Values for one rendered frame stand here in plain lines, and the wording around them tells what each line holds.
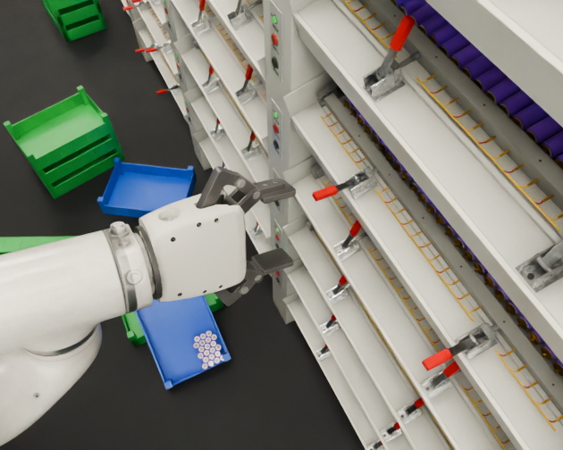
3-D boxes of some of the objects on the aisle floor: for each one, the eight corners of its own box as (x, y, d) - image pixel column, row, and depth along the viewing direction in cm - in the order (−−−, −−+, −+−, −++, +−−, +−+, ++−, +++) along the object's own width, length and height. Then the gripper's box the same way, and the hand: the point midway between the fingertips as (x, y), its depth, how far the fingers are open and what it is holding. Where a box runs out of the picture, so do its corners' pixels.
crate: (230, 357, 155) (231, 358, 147) (167, 387, 150) (165, 390, 142) (191, 268, 158) (191, 264, 151) (129, 294, 154) (126, 292, 146)
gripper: (157, 354, 52) (303, 301, 59) (133, 205, 42) (309, 165, 50) (138, 310, 57) (273, 267, 64) (113, 170, 48) (273, 138, 55)
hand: (281, 225), depth 57 cm, fingers open, 8 cm apart
